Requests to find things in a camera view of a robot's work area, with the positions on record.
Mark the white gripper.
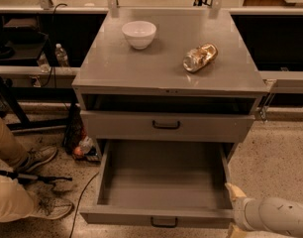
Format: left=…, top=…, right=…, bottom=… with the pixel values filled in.
left=225, top=182, right=260, bottom=238

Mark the grey drawer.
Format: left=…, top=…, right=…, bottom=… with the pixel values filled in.
left=81, top=111, right=254, bottom=143
left=80, top=140, right=234, bottom=228

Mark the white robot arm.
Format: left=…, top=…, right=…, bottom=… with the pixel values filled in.
left=226, top=182, right=303, bottom=238

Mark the grey top drawer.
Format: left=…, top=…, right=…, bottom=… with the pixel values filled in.
left=81, top=111, right=254, bottom=143

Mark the grey metal drawer cabinet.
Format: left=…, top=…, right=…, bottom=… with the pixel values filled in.
left=72, top=8, right=266, bottom=156

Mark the dark bag with items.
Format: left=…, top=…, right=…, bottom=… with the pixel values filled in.
left=62, top=106, right=100, bottom=162

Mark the grey sneaker lower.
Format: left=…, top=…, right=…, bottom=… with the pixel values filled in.
left=30, top=196, right=73, bottom=220

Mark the grey sneaker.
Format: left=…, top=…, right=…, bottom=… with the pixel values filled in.
left=16, top=146, right=57, bottom=173
left=30, top=196, right=73, bottom=220

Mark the white ceramic bowl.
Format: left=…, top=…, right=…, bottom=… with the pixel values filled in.
left=122, top=21, right=156, bottom=50

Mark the grey sneaker upper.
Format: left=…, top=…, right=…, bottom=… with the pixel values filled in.
left=16, top=146, right=57, bottom=173

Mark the black rod tool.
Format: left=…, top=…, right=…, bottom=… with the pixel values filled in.
left=0, top=170, right=72, bottom=183

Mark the person's lower leg khaki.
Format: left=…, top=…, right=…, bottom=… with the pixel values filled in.
left=0, top=176, right=39, bottom=222

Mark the person's leg khaki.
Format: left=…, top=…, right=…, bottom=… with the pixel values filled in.
left=0, top=118, right=29, bottom=168
left=0, top=176, right=39, bottom=222

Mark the clear water bottle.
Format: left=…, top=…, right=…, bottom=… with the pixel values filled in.
left=55, top=44, right=69, bottom=67
left=38, top=53, right=51, bottom=73

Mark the person's upper leg khaki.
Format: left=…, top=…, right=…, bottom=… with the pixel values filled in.
left=0, top=118, right=29, bottom=168

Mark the black table stand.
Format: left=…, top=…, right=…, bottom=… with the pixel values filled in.
left=0, top=76, right=75, bottom=131

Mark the black floor cable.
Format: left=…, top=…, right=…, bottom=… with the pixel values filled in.
left=68, top=172, right=100, bottom=238

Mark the black hanging cable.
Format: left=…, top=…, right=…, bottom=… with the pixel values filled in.
left=41, top=2, right=68, bottom=88

